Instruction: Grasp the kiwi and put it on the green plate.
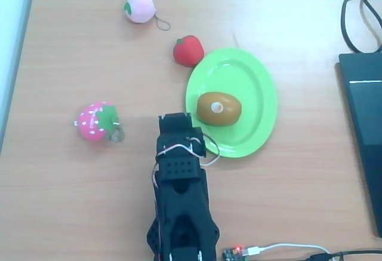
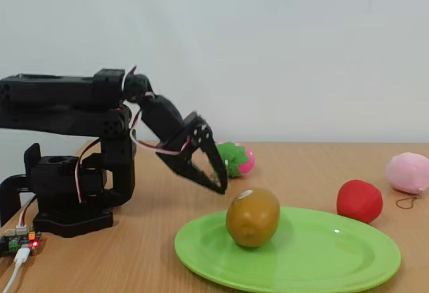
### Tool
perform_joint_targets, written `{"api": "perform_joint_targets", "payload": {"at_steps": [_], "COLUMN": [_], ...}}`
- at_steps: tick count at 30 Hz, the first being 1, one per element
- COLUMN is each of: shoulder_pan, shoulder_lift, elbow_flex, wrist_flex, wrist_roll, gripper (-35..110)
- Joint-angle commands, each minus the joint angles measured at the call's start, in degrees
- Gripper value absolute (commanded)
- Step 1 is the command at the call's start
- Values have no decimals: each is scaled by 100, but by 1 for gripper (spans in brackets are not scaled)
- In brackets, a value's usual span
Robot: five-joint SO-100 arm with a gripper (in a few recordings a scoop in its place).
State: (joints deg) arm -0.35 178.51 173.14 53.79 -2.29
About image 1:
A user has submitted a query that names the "brown kiwi toy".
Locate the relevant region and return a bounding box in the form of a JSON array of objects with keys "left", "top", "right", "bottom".
[{"left": 196, "top": 91, "right": 242, "bottom": 127}]

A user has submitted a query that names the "green oval plate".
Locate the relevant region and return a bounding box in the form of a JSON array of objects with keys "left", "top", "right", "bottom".
[{"left": 184, "top": 47, "right": 278, "bottom": 159}]

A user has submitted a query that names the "red tomato toy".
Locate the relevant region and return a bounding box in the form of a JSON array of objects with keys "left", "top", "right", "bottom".
[{"left": 173, "top": 35, "right": 206, "bottom": 67}]

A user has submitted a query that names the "pink strawberry toy with bell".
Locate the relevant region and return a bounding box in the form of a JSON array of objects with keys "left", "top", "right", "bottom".
[{"left": 72, "top": 101, "right": 126, "bottom": 143}]

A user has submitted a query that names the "circuit board with red LED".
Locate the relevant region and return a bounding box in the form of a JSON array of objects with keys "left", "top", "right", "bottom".
[{"left": 221, "top": 244, "right": 250, "bottom": 261}]

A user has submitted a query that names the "black laptop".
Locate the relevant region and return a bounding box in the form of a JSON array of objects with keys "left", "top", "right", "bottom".
[{"left": 336, "top": 52, "right": 382, "bottom": 238}]

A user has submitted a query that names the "white servo wire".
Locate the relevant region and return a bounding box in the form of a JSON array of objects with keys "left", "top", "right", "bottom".
[{"left": 151, "top": 134, "right": 221, "bottom": 190}]

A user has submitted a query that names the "pink peach toy with strap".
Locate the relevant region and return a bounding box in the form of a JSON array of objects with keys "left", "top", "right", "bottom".
[{"left": 123, "top": 0, "right": 171, "bottom": 32}]

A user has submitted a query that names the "white USB cable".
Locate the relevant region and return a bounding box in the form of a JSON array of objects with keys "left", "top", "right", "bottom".
[{"left": 243, "top": 242, "right": 332, "bottom": 257}]

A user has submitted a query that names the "black cable with plug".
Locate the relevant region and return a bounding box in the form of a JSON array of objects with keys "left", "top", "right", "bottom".
[{"left": 304, "top": 250, "right": 382, "bottom": 261}]

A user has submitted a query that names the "thick black cable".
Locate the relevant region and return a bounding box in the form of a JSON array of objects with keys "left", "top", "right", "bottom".
[{"left": 341, "top": 0, "right": 382, "bottom": 54}]

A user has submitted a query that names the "thin black cable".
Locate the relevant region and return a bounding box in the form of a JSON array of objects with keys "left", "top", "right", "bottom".
[{"left": 360, "top": 0, "right": 382, "bottom": 53}]

